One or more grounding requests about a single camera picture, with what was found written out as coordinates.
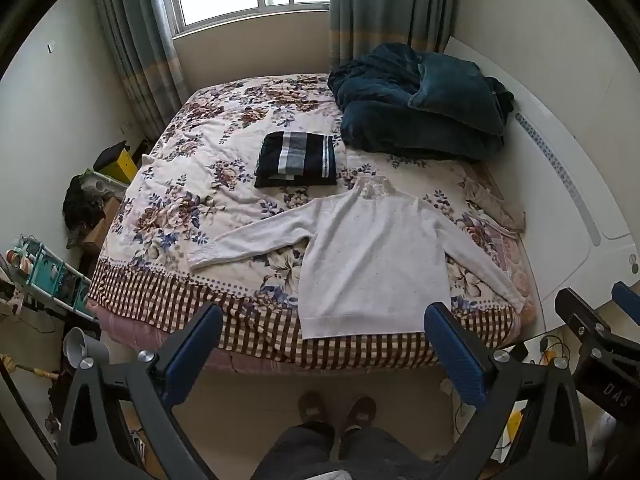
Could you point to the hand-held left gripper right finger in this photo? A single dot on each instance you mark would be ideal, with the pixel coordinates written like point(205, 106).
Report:
point(455, 355)

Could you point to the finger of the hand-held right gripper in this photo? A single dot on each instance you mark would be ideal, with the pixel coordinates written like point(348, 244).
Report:
point(582, 329)
point(627, 301)

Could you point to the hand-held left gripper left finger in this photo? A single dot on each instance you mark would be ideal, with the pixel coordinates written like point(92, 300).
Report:
point(195, 345)

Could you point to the white knit sweater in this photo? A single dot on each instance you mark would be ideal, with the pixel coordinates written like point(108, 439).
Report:
point(370, 260)

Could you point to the yellow packet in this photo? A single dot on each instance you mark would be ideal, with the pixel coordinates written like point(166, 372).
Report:
point(515, 425)

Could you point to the person's right shoe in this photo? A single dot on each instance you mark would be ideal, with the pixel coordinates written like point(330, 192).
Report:
point(361, 412)

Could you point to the person's shoe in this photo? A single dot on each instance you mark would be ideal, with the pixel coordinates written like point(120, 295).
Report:
point(312, 410)
point(361, 412)

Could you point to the grey plastic cup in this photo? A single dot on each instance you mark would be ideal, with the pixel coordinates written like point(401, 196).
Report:
point(82, 347)

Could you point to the person's right leg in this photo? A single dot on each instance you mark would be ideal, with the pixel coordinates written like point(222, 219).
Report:
point(380, 455)

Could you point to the person's leg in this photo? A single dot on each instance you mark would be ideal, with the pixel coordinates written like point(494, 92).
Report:
point(380, 455)
point(295, 452)

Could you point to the person's left shoe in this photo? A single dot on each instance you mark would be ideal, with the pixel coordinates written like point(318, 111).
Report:
point(312, 410)

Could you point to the person's left leg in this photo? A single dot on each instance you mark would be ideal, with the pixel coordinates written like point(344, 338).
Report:
point(295, 452)

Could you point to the cardboard box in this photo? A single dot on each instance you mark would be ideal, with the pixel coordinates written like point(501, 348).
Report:
point(100, 227)

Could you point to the floral checked blanket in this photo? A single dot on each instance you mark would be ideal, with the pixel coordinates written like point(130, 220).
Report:
point(200, 185)

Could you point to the teal shelf rack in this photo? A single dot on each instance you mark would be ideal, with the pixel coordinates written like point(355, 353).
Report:
point(50, 270)

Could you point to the yellow stick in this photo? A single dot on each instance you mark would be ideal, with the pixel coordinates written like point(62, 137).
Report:
point(30, 370)

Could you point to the white headboard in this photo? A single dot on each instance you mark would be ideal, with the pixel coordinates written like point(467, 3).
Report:
point(575, 135)

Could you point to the black crumpled cloth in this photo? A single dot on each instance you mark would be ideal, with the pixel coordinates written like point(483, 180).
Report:
point(82, 205)

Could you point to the yellow box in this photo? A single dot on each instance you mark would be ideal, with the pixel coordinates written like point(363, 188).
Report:
point(126, 166)

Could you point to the black bag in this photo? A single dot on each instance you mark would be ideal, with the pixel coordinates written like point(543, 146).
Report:
point(110, 155)

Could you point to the folded dark striped garment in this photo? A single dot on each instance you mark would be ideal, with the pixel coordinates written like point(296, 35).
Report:
point(300, 160)

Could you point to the dark teal fleece blanket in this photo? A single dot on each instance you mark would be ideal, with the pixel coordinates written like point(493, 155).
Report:
point(425, 110)

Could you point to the grey-green curtain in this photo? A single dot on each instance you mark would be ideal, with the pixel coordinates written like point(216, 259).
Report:
point(135, 35)
point(375, 10)

